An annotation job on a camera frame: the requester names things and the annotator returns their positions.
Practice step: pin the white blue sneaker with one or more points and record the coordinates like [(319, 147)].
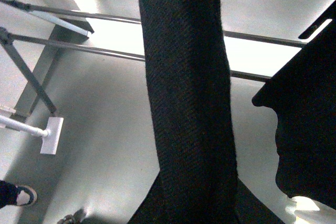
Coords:
[(26, 196)]

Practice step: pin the grey patterned shoe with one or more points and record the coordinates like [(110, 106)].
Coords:
[(75, 218)]

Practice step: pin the upper thin metal rod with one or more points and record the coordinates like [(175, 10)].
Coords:
[(76, 13)]

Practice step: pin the thin metal rod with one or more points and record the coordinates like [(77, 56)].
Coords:
[(76, 13), (10, 37)]

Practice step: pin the black printed t-shirt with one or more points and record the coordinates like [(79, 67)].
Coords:
[(188, 81)]

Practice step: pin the white floor mop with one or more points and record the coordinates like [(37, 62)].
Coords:
[(50, 135)]

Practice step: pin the black garment at right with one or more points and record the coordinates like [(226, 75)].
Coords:
[(302, 94)]

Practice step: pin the lower thin metal rod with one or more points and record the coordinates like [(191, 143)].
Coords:
[(10, 37)]

